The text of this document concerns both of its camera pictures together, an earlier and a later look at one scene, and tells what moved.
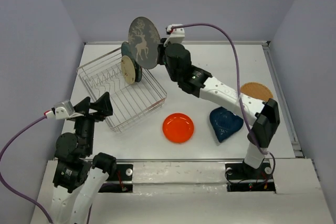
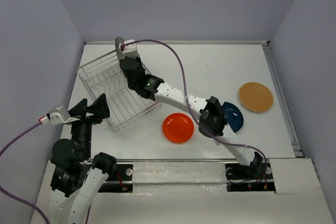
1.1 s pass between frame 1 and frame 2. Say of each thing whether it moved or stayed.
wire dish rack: stayed
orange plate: stayed
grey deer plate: moved
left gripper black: stayed
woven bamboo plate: stayed
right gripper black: moved
